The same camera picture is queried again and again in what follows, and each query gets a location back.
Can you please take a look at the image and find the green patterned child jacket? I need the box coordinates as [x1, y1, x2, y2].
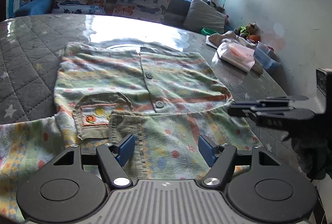
[1, 43, 259, 221]

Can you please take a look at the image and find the clear plastic storage box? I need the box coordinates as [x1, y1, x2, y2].
[254, 41, 281, 72]

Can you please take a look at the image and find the pink tissue pack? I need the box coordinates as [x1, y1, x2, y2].
[217, 42, 255, 73]

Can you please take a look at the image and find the teddy bear toy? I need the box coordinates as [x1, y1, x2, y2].
[234, 23, 261, 43]

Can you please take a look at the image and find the cream crumpled garment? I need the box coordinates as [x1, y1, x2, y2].
[206, 31, 257, 49]

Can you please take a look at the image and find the green plastic bowl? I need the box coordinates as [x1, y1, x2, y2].
[201, 27, 218, 36]

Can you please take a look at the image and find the grey pillow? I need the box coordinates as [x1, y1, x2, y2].
[183, 0, 226, 34]

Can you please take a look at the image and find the middle butterfly cushion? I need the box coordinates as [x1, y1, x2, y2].
[112, 0, 171, 23]

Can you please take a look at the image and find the blue sofa bench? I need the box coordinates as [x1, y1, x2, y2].
[13, 0, 231, 34]

